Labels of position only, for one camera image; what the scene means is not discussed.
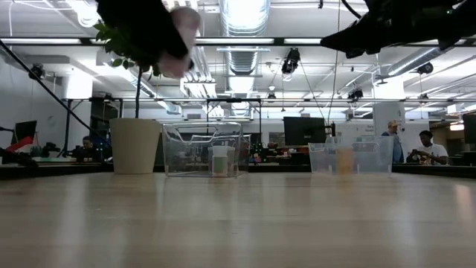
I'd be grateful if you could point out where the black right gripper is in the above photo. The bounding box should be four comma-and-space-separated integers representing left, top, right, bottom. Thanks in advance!
320, 0, 421, 59

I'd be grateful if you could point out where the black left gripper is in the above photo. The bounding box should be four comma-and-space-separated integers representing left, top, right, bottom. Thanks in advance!
95, 0, 190, 64

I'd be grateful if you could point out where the small orange pill bottle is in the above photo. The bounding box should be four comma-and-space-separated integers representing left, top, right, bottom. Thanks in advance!
335, 147, 355, 175

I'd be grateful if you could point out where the green pill bottle white cap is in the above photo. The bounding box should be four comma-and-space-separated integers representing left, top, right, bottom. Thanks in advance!
210, 145, 229, 177

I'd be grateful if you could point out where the frosted plastic bin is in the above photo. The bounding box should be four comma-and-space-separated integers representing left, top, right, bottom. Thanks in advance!
307, 135, 394, 175

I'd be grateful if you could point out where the clear plastic bin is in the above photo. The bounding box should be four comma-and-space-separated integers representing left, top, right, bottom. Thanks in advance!
161, 121, 249, 179

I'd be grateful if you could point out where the black computer monitor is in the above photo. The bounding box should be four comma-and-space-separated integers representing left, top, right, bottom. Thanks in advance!
14, 119, 38, 144
283, 116, 327, 147
462, 112, 476, 145

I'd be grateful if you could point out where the person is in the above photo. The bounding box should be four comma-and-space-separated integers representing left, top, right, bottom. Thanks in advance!
79, 135, 104, 163
406, 130, 449, 165
381, 119, 405, 164

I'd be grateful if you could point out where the green plant in white pot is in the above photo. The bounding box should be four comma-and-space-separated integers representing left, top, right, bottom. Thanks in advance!
92, 22, 163, 175

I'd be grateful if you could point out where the red flat object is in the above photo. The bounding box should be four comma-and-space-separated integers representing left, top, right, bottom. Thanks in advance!
5, 135, 35, 153

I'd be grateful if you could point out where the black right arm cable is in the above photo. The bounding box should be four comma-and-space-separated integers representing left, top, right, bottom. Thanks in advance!
340, 0, 364, 19

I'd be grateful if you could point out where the black overhead camera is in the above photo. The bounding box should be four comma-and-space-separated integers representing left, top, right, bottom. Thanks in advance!
281, 47, 301, 82

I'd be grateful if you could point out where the silver ventilation duct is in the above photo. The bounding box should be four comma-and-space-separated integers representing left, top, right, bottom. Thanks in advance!
218, 0, 271, 117

